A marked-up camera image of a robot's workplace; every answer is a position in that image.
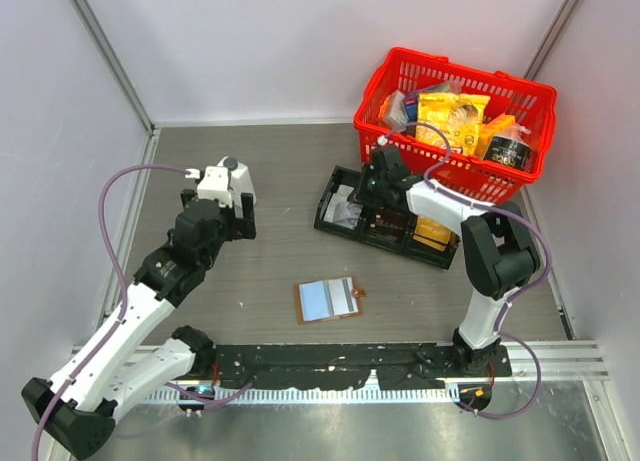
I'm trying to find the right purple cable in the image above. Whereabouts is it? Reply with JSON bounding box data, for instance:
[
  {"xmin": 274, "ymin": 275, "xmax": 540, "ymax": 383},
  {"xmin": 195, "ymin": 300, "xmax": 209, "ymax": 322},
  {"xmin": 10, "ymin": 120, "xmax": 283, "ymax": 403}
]
[{"xmin": 379, "ymin": 120, "xmax": 554, "ymax": 418}]

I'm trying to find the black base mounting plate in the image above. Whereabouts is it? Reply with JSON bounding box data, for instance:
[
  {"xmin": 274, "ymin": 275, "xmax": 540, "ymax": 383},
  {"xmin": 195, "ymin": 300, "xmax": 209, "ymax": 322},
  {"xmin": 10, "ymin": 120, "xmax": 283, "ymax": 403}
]
[{"xmin": 210, "ymin": 343, "xmax": 512, "ymax": 391}]

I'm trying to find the black round can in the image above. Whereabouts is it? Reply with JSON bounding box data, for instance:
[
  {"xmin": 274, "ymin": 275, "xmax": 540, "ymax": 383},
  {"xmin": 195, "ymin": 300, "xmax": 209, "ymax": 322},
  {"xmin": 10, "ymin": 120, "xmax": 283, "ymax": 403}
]
[{"xmin": 484, "ymin": 135, "xmax": 533, "ymax": 171}]

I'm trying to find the red plastic shopping basket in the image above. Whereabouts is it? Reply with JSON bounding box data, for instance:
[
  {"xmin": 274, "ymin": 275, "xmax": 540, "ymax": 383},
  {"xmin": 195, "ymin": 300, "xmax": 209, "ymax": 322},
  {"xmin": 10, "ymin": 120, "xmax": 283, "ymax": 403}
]
[{"xmin": 354, "ymin": 47, "xmax": 557, "ymax": 203}]

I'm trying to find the orange snack packet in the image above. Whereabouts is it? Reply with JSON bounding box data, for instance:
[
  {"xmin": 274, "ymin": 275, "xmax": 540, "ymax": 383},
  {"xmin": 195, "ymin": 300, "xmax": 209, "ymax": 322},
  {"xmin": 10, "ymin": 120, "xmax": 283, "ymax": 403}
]
[{"xmin": 475, "ymin": 113, "xmax": 515, "ymax": 159}]

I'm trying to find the purple cable under left base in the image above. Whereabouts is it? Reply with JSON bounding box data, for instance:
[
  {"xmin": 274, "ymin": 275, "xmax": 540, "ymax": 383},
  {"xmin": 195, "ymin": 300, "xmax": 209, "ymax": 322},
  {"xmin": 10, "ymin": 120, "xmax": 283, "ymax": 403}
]
[{"xmin": 164, "ymin": 380, "xmax": 261, "ymax": 413}]

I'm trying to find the white bottle grey cap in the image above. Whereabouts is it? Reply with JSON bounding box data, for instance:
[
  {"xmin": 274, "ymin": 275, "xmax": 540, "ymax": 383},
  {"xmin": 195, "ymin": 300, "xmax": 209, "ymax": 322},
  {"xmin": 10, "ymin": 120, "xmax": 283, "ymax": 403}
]
[{"xmin": 218, "ymin": 156, "xmax": 257, "ymax": 209}]

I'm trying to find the black compartment tray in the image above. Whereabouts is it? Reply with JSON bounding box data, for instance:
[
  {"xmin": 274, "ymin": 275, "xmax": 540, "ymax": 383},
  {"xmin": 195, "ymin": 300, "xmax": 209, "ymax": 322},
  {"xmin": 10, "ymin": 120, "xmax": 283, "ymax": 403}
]
[{"xmin": 314, "ymin": 166, "xmax": 459, "ymax": 270}]

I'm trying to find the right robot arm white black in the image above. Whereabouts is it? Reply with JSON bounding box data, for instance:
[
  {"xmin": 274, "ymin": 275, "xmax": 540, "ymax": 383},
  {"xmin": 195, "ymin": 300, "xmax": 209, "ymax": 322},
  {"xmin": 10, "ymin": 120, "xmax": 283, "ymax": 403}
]
[{"xmin": 353, "ymin": 144, "xmax": 541, "ymax": 376}]

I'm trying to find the brown cards stack in tray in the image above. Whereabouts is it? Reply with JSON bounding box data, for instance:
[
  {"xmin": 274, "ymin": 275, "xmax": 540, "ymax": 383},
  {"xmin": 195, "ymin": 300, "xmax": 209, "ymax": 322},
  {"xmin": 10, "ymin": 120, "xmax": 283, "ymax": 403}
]
[{"xmin": 369, "ymin": 208, "xmax": 408, "ymax": 241}]

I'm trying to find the card with black stripe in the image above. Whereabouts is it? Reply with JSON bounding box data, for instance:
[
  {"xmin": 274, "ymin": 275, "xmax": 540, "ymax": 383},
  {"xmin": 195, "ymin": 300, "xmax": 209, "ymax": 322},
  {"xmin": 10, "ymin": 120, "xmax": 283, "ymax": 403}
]
[{"xmin": 324, "ymin": 277, "xmax": 360, "ymax": 317}]

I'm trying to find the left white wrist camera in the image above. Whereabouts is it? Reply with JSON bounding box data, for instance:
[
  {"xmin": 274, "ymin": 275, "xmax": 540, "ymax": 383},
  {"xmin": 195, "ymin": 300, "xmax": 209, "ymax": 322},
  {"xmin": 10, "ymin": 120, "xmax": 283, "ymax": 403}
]
[{"xmin": 185, "ymin": 166, "xmax": 233, "ymax": 208}]

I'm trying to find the yellow snack bag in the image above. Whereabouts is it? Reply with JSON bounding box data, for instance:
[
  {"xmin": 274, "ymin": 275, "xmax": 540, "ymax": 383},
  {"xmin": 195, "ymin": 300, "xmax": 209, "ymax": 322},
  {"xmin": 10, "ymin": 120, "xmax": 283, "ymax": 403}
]
[{"xmin": 415, "ymin": 92, "xmax": 490, "ymax": 156}]

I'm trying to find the yellow cards stack in tray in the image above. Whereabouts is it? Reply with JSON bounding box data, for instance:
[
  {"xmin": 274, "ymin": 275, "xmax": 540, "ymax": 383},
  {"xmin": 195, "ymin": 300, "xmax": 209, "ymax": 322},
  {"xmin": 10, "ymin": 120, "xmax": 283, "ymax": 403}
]
[{"xmin": 413, "ymin": 216, "xmax": 452, "ymax": 252}]

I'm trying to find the grey carton box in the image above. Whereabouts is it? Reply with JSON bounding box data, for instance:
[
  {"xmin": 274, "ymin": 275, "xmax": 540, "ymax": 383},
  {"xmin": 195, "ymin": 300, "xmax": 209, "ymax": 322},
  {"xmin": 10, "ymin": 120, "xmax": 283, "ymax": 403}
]
[{"xmin": 378, "ymin": 90, "xmax": 408, "ymax": 129}]

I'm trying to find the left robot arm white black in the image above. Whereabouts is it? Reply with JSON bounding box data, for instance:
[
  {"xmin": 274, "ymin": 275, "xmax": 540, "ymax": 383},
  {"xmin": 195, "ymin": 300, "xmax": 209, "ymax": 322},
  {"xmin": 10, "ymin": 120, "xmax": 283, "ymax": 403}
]
[{"xmin": 21, "ymin": 190, "xmax": 256, "ymax": 460}]

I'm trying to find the white cards stack in tray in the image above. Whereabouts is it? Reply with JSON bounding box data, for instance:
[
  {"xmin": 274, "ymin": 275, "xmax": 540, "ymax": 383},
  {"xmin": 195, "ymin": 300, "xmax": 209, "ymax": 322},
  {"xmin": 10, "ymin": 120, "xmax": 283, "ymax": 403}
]
[{"xmin": 323, "ymin": 184, "xmax": 362, "ymax": 229}]

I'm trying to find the white slotted cable duct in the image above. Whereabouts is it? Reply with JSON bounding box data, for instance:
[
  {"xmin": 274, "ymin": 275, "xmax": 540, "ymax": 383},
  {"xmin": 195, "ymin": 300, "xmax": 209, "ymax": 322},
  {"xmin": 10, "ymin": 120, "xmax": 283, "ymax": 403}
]
[{"xmin": 144, "ymin": 383, "xmax": 461, "ymax": 405}]

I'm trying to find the brown leather card holder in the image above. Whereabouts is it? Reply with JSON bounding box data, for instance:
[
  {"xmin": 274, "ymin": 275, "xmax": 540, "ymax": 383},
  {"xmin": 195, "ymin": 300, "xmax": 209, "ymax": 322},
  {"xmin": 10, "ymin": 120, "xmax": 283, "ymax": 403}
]
[{"xmin": 293, "ymin": 276, "xmax": 366, "ymax": 325}]

